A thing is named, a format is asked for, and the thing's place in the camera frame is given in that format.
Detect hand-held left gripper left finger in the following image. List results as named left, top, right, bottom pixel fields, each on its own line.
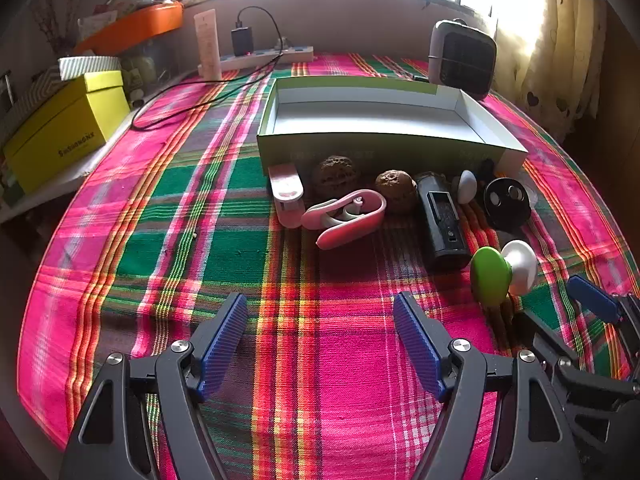
left=60, top=292, right=249, bottom=480

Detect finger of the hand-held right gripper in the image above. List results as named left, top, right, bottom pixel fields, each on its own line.
left=566, top=274, right=640, bottom=356
left=514, top=311, right=640, bottom=466

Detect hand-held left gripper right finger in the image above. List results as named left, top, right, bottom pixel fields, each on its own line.
left=393, top=292, right=583, bottom=480

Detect green white spool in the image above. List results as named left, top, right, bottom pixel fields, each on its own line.
left=469, top=239, right=539, bottom=307

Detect black rectangular device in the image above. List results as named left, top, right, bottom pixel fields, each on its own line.
left=415, top=171, right=473, bottom=271

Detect black disc with metal studs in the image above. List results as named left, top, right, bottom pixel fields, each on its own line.
left=482, top=176, right=533, bottom=221

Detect large pink clip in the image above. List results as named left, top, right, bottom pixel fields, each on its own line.
left=301, top=189, right=388, bottom=251

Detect brown walnut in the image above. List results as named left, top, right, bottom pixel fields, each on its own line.
left=314, top=156, right=360, bottom=196
left=375, top=170, right=418, bottom=211

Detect small pink clip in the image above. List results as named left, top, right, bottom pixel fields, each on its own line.
left=267, top=162, right=307, bottom=228

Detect pale egg-shaped knob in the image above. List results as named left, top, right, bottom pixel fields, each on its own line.
left=451, top=170, right=478, bottom=206

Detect shallow white green box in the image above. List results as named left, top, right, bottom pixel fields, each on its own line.
left=256, top=77, right=530, bottom=177

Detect pink green plaid tablecloth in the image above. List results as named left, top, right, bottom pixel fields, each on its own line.
left=15, top=52, right=640, bottom=480

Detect cream heart-print curtain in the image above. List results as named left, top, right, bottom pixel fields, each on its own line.
left=492, top=0, right=608, bottom=131

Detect yellow box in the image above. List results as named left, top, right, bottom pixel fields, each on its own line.
left=2, top=71, right=132, bottom=195

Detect grey space heater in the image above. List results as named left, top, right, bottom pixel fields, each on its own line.
left=427, top=18, right=498, bottom=102

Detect glass tank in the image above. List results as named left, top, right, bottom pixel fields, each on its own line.
left=120, top=35, right=196, bottom=91

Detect white power strip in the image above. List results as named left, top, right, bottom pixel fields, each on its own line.
left=197, top=45, right=315, bottom=73

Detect cream tube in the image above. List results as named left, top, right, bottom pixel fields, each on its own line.
left=194, top=9, right=223, bottom=81

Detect striped white box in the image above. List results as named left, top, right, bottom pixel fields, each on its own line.
left=57, top=55, right=123, bottom=81

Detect grey patterned box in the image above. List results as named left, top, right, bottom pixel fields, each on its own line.
left=7, top=67, right=66, bottom=121

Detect dried branches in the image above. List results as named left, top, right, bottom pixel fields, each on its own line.
left=30, top=0, right=76, bottom=51

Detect black charger with cable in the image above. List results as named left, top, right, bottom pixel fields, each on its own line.
left=131, top=6, right=283, bottom=132

